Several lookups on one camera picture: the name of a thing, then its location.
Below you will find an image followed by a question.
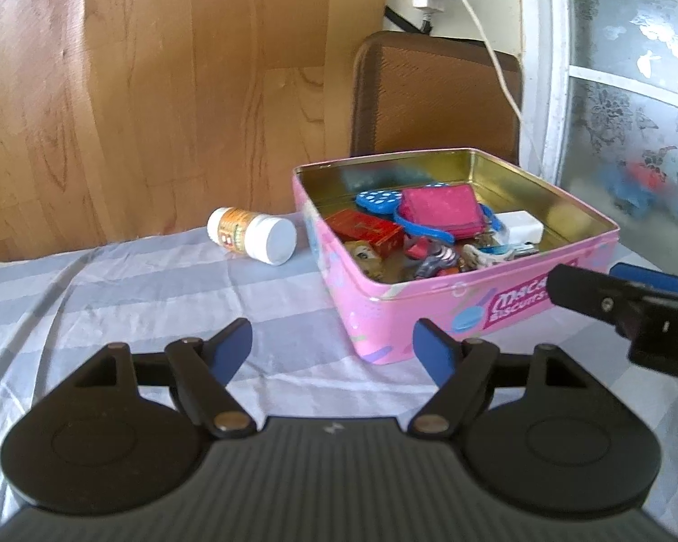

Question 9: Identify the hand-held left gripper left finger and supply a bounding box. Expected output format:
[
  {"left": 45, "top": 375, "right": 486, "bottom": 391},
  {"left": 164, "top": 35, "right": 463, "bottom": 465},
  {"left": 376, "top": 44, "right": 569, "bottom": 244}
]
[{"left": 73, "top": 318, "right": 255, "bottom": 439}]

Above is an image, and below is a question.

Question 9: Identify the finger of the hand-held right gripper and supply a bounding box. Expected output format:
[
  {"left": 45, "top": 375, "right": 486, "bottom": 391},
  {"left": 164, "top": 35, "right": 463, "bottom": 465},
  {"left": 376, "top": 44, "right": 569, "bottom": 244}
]
[
  {"left": 546, "top": 263, "right": 644, "bottom": 340},
  {"left": 609, "top": 262, "right": 678, "bottom": 296}
]

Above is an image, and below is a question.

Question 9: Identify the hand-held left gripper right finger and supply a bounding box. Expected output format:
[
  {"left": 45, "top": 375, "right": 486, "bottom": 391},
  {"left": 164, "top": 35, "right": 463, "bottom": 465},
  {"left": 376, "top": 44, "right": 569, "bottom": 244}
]
[{"left": 410, "top": 318, "right": 591, "bottom": 439}]

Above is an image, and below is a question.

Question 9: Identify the pink biscuit tin box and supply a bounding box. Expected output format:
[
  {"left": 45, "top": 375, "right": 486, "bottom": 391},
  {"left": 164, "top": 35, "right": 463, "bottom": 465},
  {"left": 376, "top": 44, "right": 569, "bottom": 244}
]
[{"left": 292, "top": 148, "right": 621, "bottom": 363}]

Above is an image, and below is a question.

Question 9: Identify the pink fabric pouch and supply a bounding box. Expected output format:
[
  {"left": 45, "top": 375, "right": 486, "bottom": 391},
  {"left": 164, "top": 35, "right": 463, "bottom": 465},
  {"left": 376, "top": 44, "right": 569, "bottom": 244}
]
[{"left": 400, "top": 183, "right": 487, "bottom": 241}]

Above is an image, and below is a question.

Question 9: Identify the blue polka dot case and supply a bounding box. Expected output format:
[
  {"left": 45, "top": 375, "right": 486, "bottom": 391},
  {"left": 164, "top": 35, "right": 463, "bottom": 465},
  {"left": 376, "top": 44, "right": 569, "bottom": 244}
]
[{"left": 355, "top": 183, "right": 447, "bottom": 219}]

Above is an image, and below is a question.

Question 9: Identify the small white box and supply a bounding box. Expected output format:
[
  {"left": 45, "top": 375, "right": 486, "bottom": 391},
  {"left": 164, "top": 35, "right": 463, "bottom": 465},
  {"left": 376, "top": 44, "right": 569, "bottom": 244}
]
[{"left": 494, "top": 210, "right": 545, "bottom": 247}]

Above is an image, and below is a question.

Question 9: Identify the silver blue small tool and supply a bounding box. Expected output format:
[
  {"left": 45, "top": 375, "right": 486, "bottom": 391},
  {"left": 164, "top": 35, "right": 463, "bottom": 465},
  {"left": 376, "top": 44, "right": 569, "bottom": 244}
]
[{"left": 460, "top": 241, "right": 541, "bottom": 270}]

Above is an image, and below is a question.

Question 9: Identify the striped grey white cloth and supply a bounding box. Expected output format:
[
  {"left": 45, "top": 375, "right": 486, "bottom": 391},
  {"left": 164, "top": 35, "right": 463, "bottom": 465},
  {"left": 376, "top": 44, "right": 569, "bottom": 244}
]
[{"left": 0, "top": 224, "right": 678, "bottom": 542}]

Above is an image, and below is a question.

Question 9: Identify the blurred blue red toy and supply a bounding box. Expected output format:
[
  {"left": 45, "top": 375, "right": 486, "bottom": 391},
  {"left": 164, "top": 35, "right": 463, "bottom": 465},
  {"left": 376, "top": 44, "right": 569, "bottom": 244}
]
[{"left": 610, "top": 147, "right": 678, "bottom": 222}]

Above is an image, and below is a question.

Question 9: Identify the small beige figurine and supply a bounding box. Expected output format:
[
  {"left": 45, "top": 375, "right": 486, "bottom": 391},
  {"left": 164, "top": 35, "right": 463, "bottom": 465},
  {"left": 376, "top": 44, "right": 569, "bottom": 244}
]
[{"left": 344, "top": 240, "right": 386, "bottom": 281}]

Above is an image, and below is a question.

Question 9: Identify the white orange pill bottle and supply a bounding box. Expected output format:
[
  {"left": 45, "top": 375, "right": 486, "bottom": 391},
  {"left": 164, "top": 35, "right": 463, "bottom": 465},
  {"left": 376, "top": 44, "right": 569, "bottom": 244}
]
[{"left": 206, "top": 206, "right": 298, "bottom": 266}]

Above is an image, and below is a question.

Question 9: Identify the blue plastic band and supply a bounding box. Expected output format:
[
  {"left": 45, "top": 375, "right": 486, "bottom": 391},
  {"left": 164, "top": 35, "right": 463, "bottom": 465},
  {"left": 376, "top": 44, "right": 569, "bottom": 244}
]
[{"left": 394, "top": 202, "right": 501, "bottom": 243}]

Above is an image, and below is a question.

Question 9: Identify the small red box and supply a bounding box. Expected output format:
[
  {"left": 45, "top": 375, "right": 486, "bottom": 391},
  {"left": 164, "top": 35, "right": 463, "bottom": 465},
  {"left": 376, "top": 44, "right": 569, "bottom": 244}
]
[{"left": 325, "top": 209, "right": 405, "bottom": 261}]

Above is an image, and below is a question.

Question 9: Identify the brown mesh chair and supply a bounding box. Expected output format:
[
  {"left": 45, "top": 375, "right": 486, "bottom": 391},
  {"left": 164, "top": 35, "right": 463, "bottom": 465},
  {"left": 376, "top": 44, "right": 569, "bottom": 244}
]
[{"left": 350, "top": 31, "right": 524, "bottom": 168}]

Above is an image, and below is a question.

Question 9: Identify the frosted glass door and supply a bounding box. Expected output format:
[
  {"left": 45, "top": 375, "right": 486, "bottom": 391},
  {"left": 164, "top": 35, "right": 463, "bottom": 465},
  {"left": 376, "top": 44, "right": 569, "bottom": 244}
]
[{"left": 520, "top": 0, "right": 678, "bottom": 249}]

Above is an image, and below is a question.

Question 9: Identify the grey red keychain bunch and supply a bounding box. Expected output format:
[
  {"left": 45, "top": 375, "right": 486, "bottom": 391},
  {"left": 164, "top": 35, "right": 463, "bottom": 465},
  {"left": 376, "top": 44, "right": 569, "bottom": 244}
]
[{"left": 404, "top": 237, "right": 471, "bottom": 282}]

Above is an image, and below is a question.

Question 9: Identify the white cable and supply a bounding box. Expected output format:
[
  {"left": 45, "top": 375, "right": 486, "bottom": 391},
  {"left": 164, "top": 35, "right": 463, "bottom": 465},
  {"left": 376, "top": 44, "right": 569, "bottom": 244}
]
[{"left": 443, "top": 0, "right": 551, "bottom": 178}]

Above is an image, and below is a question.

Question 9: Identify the black cable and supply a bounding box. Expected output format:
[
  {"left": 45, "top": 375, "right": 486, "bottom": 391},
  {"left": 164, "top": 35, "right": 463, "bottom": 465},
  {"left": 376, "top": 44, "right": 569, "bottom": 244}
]
[{"left": 383, "top": 5, "right": 433, "bottom": 36}]

